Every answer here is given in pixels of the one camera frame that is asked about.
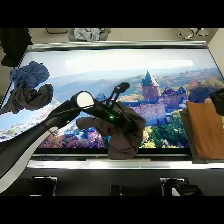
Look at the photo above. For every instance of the grey garment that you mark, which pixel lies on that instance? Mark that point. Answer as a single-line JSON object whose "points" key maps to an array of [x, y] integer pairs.
{"points": [[28, 98]]}

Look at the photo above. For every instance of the pale grey-blue garment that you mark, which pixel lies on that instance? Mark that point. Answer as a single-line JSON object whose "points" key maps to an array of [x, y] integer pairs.
{"points": [[87, 34]]}

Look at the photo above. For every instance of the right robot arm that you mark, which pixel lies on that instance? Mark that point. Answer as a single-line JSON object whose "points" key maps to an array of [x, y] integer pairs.
{"points": [[218, 100]]}

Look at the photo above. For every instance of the orange garment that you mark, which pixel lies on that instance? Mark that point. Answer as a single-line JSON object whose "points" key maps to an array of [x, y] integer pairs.
{"points": [[208, 130]]}

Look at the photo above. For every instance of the olive garment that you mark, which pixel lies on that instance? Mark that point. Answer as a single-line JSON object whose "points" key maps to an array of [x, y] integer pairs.
{"points": [[188, 133]]}

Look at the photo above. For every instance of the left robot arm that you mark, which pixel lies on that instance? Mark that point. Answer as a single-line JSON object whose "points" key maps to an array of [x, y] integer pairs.
{"points": [[20, 146]]}

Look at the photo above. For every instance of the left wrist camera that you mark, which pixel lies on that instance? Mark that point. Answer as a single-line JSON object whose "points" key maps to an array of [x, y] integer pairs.
{"points": [[120, 87]]}

